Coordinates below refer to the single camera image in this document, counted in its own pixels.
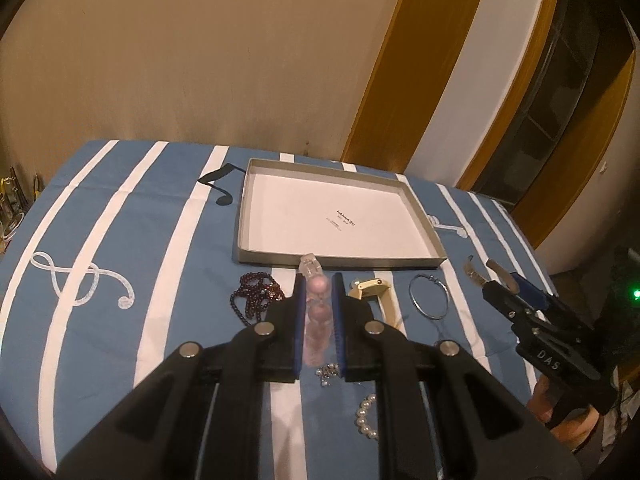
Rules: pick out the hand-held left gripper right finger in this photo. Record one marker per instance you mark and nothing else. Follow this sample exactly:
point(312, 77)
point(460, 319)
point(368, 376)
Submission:
point(338, 320)

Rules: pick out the person's right hand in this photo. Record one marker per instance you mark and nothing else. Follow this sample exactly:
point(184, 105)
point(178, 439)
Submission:
point(575, 425)

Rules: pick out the clear plastic item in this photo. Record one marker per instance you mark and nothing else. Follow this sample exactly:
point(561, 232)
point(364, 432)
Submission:
point(12, 225)

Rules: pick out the wooden framed dark window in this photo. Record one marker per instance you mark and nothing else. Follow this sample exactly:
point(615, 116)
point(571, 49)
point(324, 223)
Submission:
point(565, 100)

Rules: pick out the wooden door frame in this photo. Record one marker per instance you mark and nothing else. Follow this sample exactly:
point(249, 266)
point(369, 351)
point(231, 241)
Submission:
point(415, 60)

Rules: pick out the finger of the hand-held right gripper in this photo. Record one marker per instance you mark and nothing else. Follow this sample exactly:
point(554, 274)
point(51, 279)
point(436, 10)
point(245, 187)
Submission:
point(530, 290)
point(510, 310)

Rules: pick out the blue white striped cloth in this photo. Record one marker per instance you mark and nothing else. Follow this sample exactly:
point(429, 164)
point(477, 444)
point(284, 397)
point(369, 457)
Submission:
point(150, 240)

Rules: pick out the thin silver hoop bangle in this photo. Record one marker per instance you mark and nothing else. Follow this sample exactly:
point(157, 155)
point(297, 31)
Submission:
point(411, 296)

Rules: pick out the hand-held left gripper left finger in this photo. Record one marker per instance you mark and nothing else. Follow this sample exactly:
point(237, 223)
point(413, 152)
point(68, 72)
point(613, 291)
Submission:
point(300, 320)

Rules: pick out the grey cardboard box tray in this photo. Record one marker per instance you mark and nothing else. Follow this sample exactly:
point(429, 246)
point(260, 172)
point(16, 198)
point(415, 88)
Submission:
point(330, 210)

